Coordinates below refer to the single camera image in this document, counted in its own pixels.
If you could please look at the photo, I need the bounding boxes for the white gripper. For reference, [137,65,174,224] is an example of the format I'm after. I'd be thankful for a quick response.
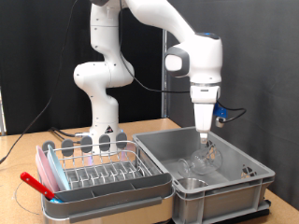
[190,84,221,145]

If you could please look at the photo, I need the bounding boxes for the stainless steel bowl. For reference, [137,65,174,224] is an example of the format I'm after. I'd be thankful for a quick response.
[177,176,209,190]

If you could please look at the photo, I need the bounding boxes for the light blue plate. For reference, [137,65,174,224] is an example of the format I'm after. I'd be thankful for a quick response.
[46,144,72,191]

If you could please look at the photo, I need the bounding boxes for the clear wine glass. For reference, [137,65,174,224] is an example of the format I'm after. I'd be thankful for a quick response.
[177,146,223,176]

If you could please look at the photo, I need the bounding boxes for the aluminium vertical pole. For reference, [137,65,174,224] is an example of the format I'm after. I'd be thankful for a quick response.
[160,29,169,119]

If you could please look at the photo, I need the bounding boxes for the grey plastic crate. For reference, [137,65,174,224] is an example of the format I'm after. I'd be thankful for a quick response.
[131,125,277,224]

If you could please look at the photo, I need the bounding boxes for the pink plate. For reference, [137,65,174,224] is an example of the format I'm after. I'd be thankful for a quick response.
[35,145,60,194]

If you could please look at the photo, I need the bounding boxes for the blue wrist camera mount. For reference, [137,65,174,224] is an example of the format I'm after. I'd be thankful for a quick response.
[213,102,229,129]

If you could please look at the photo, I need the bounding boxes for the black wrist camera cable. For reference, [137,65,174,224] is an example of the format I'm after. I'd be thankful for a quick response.
[117,0,248,124]

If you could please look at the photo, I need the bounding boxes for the wire dish rack grey tray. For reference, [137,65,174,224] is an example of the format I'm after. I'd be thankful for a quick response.
[35,132,176,224]

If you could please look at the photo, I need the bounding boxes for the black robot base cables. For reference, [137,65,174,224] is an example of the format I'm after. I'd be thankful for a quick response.
[48,126,92,141]

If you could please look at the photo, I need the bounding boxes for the long black hanging cable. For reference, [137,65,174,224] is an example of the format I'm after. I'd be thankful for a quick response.
[0,0,79,165]

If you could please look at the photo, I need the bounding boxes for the silver frame post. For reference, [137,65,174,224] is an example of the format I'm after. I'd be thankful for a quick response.
[0,87,7,136]

